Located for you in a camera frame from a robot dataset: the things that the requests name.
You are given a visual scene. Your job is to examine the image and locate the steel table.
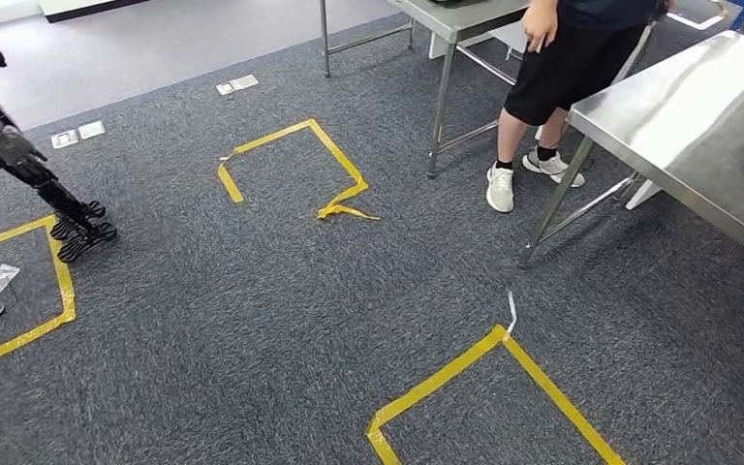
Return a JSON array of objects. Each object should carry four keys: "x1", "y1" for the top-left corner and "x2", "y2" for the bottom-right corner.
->
[{"x1": 319, "y1": 0, "x2": 531, "y2": 179}]

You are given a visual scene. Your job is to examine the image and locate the steel workbench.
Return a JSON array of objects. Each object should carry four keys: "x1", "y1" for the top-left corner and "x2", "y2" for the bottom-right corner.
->
[{"x1": 515, "y1": 30, "x2": 744, "y2": 274}]

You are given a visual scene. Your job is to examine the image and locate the person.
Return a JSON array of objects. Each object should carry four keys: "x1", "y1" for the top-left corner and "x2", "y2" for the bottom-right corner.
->
[{"x1": 485, "y1": 0, "x2": 671, "y2": 214}]

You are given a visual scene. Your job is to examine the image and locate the white tape scrap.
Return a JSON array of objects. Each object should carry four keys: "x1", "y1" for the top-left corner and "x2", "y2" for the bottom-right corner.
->
[{"x1": 503, "y1": 290, "x2": 518, "y2": 341}]

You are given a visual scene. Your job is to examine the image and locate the yellow floor tape, loose end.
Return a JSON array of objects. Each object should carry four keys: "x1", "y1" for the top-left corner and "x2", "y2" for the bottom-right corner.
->
[{"x1": 216, "y1": 118, "x2": 381, "y2": 223}]

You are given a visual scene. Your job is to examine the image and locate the white floor outlet plate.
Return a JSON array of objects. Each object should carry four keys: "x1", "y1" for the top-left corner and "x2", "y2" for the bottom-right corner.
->
[
  {"x1": 215, "y1": 74, "x2": 261, "y2": 97},
  {"x1": 50, "y1": 119, "x2": 107, "y2": 151}
]

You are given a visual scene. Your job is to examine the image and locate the bystander robot grey hand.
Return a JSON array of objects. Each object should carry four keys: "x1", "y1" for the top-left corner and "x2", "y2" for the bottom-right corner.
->
[{"x1": 0, "y1": 125, "x2": 49, "y2": 171}]

